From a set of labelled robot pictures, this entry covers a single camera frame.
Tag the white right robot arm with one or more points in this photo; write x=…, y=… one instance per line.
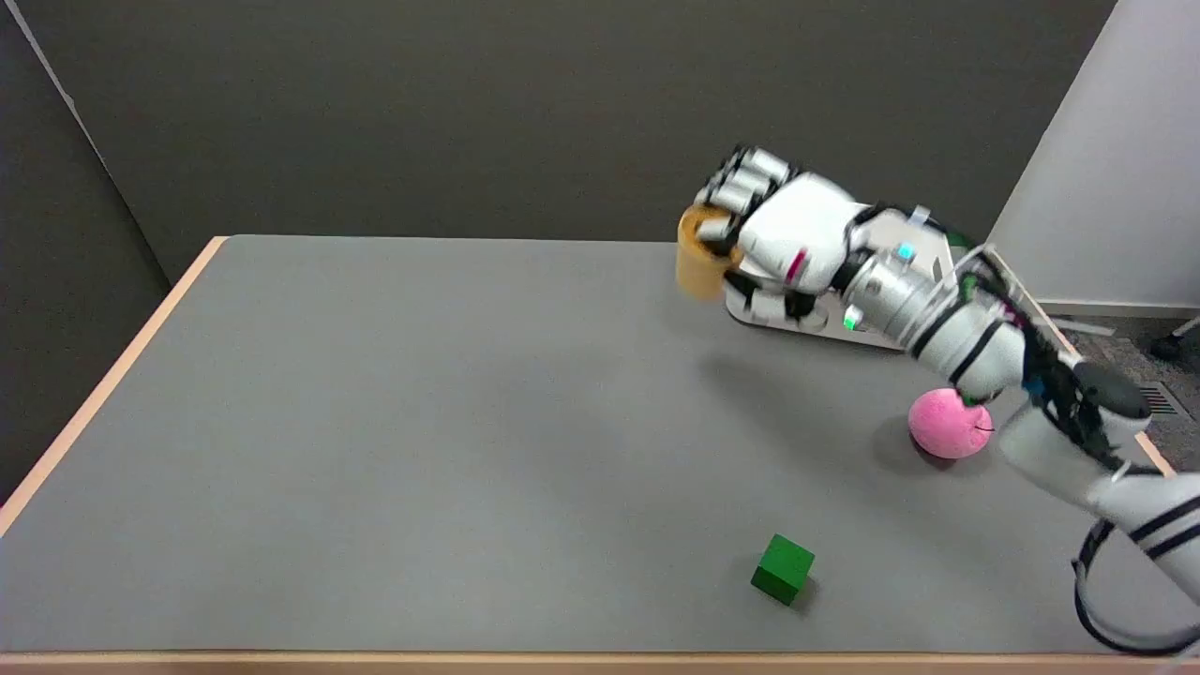
x=975, y=337

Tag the white box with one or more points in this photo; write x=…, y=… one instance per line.
x=844, y=319

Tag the green cube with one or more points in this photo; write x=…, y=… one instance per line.
x=782, y=568

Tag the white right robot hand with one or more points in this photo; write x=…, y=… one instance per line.
x=797, y=230

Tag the pink ball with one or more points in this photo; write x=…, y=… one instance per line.
x=947, y=427

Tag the yellow cup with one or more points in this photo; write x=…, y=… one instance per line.
x=701, y=264

